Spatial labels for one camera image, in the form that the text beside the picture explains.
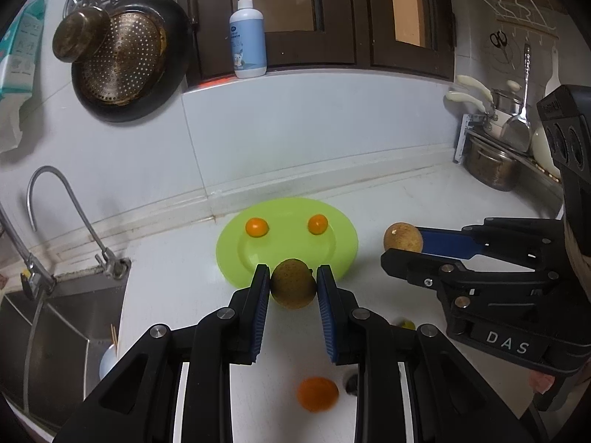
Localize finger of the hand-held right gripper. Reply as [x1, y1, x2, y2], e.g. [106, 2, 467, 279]
[381, 248, 562, 309]
[416, 217, 567, 269]

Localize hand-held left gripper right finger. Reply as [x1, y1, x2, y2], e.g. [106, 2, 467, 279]
[316, 264, 532, 443]

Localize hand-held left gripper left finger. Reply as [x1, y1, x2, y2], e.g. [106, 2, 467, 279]
[54, 264, 271, 443]

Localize brown kiwi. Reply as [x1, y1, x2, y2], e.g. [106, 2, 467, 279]
[383, 222, 424, 254]
[270, 258, 318, 310]

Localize green plate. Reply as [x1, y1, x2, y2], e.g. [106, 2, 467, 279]
[216, 198, 360, 289]

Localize person's right hand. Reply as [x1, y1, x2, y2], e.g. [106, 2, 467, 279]
[531, 371, 555, 394]

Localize orange tangerine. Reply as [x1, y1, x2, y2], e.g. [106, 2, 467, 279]
[297, 377, 339, 413]

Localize white plate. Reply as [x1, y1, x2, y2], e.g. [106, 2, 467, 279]
[531, 127, 562, 179]

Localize steel dish rack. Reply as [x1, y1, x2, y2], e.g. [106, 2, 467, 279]
[455, 113, 567, 204]

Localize steel spatula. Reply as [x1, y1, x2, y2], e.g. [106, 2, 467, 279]
[501, 44, 533, 154]

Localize steel pot with lid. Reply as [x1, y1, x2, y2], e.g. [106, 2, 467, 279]
[488, 80, 528, 118]

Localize chrome gooseneck faucet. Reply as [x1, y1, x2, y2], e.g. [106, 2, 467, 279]
[26, 166, 132, 282]

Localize white plastic spatula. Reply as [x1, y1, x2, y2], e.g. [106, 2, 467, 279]
[545, 48, 562, 99]

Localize white bowl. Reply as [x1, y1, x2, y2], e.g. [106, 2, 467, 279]
[99, 344, 121, 379]

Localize steel sink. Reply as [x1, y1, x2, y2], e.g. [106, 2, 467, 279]
[0, 277, 127, 425]

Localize black scissors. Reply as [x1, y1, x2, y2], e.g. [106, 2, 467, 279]
[490, 31, 510, 63]

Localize chrome tap valve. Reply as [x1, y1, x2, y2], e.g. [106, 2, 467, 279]
[0, 207, 57, 297]

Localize white pump soap bottle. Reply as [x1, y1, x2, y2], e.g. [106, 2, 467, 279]
[229, 0, 268, 79]

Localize black frying pan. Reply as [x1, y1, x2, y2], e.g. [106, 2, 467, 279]
[71, 0, 192, 124]

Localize white plastic bag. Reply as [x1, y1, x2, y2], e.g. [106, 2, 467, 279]
[0, 87, 34, 154]

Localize small brass pot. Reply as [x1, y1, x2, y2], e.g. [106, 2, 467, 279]
[52, 7, 112, 63]

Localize green and white package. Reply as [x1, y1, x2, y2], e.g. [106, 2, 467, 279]
[0, 0, 48, 99]

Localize white handled knife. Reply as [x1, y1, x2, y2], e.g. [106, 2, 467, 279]
[455, 75, 493, 102]
[444, 91, 488, 112]

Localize dark wooden window frame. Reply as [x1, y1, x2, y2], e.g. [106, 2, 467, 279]
[175, 0, 456, 89]

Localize white wire wall rack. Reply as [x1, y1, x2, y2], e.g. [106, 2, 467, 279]
[471, 0, 560, 37]

